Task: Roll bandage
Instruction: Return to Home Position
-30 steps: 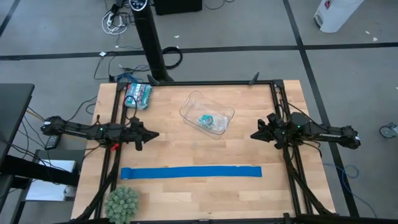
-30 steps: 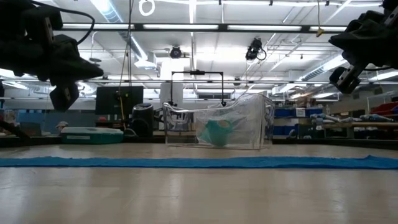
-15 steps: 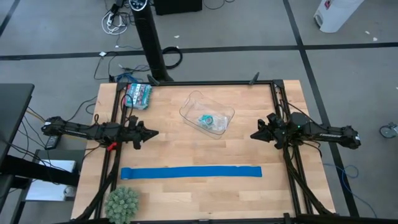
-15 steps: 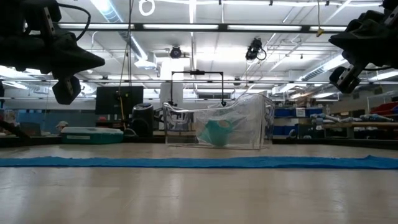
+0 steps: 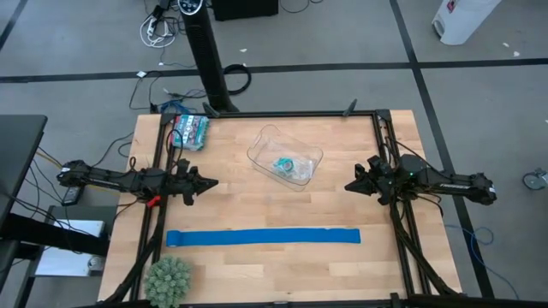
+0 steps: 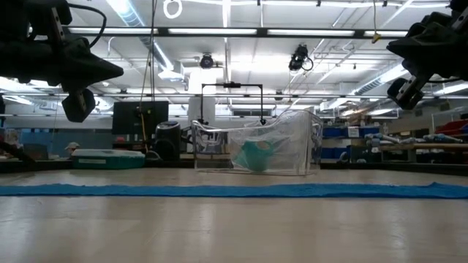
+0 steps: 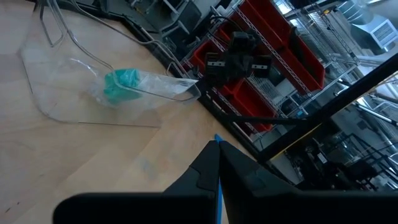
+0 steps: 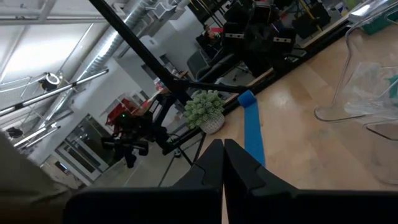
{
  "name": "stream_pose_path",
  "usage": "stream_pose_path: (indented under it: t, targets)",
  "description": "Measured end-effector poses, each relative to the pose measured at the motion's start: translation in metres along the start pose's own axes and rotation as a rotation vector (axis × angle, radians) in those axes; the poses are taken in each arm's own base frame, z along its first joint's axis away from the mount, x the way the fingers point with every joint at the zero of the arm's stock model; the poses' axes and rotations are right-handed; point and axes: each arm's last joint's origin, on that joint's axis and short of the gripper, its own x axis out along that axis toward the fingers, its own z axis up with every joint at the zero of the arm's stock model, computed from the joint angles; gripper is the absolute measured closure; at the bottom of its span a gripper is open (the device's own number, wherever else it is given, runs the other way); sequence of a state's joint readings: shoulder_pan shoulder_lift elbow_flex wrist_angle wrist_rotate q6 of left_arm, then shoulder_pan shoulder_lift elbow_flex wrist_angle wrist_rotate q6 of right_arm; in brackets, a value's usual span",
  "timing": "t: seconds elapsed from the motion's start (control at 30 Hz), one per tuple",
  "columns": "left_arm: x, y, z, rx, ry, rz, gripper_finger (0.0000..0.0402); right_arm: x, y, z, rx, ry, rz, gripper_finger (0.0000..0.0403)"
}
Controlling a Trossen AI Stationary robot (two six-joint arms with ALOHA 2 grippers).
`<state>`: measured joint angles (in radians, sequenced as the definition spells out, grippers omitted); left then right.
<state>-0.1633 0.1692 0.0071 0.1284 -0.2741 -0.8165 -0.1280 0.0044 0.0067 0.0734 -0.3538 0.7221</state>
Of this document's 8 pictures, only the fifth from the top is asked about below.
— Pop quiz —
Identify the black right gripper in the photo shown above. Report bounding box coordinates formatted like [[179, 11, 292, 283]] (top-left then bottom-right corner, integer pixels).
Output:
[[344, 154, 407, 206]]

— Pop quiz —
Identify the black tower fan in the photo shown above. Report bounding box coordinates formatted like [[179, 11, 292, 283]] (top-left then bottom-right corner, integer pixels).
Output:
[[177, 0, 241, 115]]

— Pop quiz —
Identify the white box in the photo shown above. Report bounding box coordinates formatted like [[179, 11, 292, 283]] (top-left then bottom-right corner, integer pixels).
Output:
[[34, 219, 107, 278]]

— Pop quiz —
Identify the black box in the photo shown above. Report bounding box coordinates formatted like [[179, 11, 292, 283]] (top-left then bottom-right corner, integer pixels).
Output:
[[211, 0, 279, 21]]

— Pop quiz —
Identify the black overhead crossbar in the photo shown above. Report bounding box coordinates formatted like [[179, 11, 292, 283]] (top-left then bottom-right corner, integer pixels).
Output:
[[76, 294, 548, 308]]

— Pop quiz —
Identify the yellow floor cable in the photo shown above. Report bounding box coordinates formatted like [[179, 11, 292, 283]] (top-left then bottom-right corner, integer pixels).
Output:
[[36, 149, 65, 170]]

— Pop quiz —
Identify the black power adapter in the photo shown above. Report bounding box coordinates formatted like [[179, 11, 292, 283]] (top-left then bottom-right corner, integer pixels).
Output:
[[61, 186, 86, 207]]

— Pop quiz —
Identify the clear plastic bag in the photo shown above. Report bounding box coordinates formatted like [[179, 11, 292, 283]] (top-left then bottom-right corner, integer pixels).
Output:
[[269, 149, 318, 183]]

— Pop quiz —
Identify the clear plastic container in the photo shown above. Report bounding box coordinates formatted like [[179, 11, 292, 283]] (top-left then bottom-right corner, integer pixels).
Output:
[[247, 123, 325, 193]]

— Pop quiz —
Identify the grey caster wheel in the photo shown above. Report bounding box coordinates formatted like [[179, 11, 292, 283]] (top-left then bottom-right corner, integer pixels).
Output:
[[521, 169, 548, 192]]

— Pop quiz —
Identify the teal bandage package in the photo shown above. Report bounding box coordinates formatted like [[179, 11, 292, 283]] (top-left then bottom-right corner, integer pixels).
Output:
[[170, 114, 211, 151]]

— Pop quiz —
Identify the black desk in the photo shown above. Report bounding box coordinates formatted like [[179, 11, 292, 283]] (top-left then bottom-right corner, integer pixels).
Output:
[[0, 114, 110, 308]]

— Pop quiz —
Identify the black coiled cable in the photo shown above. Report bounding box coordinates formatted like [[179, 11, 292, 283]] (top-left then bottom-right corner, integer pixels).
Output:
[[222, 63, 253, 96]]

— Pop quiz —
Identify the white power strip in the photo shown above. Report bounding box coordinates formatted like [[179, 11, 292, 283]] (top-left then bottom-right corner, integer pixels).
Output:
[[140, 15, 177, 49]]

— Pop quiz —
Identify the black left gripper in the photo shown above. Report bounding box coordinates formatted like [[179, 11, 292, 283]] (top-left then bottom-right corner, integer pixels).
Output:
[[166, 158, 219, 206]]

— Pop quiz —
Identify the green spiky ball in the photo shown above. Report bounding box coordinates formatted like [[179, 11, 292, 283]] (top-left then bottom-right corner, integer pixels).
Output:
[[143, 255, 193, 308]]

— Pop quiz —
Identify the blue floor cable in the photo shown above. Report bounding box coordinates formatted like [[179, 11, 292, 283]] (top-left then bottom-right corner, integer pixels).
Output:
[[444, 224, 521, 300]]

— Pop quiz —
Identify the blue elastic bandage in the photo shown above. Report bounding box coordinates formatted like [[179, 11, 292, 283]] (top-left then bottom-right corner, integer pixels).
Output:
[[165, 228, 362, 248]]

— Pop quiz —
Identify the teal elastic bandage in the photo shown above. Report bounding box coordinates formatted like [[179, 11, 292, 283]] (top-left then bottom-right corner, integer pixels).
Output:
[[272, 157, 296, 175]]

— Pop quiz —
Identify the blue cable bundle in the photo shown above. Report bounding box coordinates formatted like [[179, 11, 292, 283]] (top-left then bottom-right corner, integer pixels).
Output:
[[160, 100, 193, 116]]

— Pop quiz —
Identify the white trash bin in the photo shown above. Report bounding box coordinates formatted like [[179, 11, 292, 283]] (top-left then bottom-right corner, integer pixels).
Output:
[[431, 0, 502, 46]]

